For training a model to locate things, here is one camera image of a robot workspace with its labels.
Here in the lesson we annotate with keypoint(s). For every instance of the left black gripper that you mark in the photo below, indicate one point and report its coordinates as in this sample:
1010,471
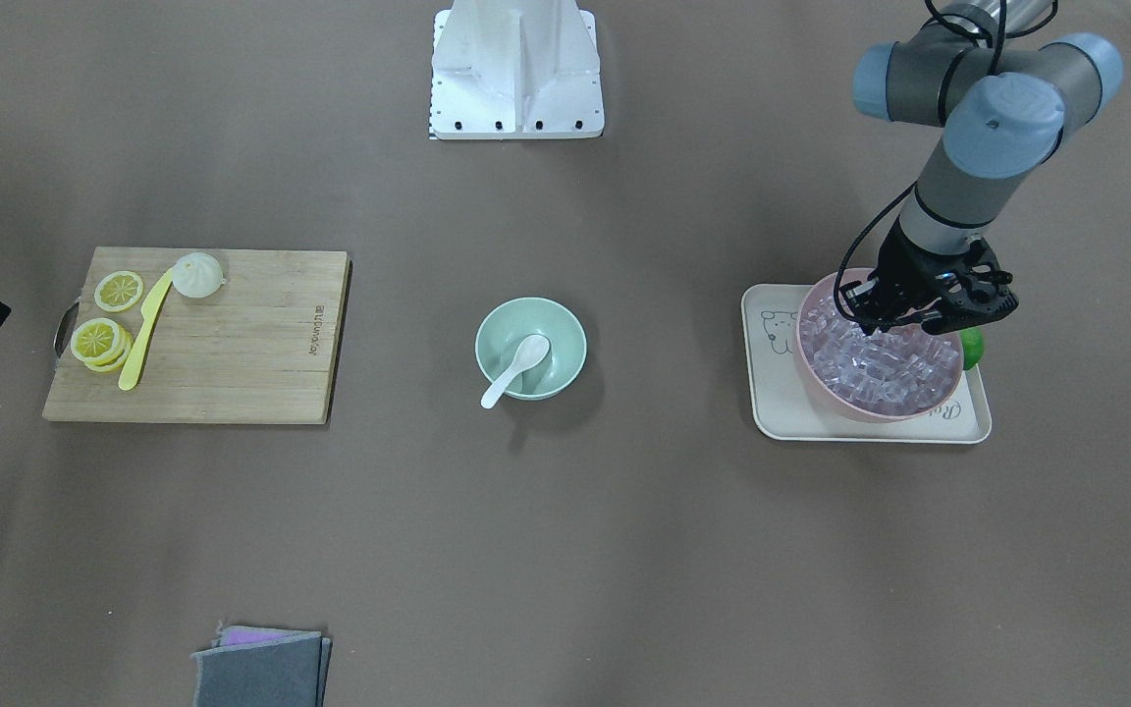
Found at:
906,267

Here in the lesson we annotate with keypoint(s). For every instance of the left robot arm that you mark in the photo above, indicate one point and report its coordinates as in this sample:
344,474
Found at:
1002,113

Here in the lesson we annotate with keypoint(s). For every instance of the pink bowl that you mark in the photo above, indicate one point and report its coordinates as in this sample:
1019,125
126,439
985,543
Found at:
811,388

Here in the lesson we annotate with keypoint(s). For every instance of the clear ice cubes pile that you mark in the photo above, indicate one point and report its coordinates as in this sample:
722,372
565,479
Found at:
880,368

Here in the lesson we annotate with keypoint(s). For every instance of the mint green bowl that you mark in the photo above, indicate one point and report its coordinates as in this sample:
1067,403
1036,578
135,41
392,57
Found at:
502,331

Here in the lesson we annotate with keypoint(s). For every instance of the green lime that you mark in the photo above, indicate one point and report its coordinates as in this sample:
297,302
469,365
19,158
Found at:
973,347

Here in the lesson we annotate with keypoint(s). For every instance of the beige rabbit tray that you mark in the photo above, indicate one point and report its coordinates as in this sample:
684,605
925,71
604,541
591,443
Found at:
786,405

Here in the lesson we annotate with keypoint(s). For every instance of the stacked lemon slices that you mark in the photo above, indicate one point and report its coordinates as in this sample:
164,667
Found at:
101,344

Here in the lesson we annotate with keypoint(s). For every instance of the single lemon slice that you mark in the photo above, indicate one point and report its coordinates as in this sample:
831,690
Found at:
120,290

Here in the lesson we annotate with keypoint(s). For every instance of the yellow plastic knife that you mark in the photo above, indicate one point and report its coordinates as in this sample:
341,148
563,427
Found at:
131,371

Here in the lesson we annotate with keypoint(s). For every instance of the white steamed bun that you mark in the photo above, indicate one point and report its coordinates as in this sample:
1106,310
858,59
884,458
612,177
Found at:
198,275

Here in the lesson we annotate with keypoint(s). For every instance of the bamboo cutting board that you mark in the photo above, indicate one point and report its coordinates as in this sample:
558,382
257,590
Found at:
262,350

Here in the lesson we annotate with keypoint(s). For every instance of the purple cloth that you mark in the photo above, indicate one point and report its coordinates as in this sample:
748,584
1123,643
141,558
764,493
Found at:
231,635

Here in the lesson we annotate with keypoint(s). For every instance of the grey folded cloth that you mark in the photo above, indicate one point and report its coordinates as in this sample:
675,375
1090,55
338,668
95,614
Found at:
289,672

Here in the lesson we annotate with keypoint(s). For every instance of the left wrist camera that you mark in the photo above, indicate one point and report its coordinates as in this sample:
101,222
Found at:
957,291

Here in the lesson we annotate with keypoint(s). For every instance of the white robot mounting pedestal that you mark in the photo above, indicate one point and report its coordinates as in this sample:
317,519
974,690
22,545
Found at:
515,70

